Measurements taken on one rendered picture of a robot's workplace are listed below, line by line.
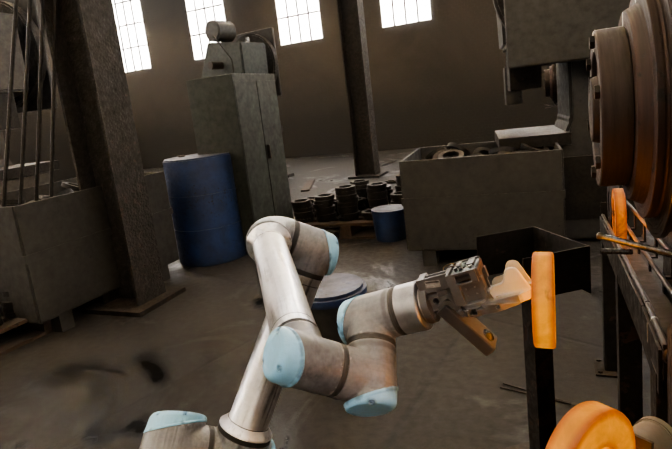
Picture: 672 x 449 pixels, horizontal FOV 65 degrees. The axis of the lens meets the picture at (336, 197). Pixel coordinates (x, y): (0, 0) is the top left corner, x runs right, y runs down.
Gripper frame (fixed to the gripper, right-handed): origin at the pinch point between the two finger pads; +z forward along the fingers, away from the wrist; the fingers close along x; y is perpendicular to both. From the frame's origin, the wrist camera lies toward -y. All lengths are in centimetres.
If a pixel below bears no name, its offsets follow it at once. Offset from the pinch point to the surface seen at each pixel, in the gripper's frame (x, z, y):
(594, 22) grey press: 281, 44, 49
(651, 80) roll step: 3.3, 24.6, 25.8
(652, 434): -14.5, 8.7, -18.1
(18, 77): 284, -432, 221
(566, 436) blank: -28.5, 0.6, -7.4
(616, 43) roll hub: 11.4, 22.8, 32.8
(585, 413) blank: -25.5, 3.1, -6.8
